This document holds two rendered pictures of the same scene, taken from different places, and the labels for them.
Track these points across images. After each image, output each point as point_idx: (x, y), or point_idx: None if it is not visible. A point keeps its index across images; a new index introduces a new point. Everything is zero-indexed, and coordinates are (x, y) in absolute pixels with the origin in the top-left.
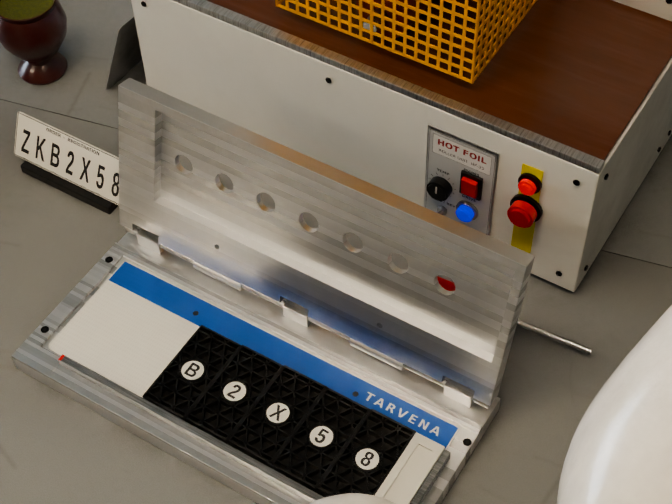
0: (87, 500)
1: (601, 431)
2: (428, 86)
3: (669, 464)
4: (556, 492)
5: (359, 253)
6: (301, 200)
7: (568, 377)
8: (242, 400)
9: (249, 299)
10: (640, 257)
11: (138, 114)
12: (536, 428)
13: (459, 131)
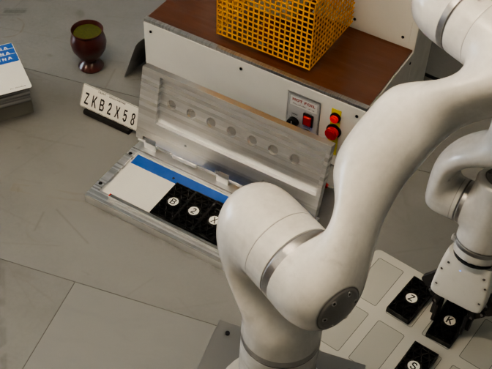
0: (123, 258)
1: (347, 143)
2: (288, 72)
3: (367, 148)
4: None
5: (255, 146)
6: (228, 120)
7: None
8: (197, 214)
9: (199, 173)
10: None
11: (151, 80)
12: None
13: (302, 92)
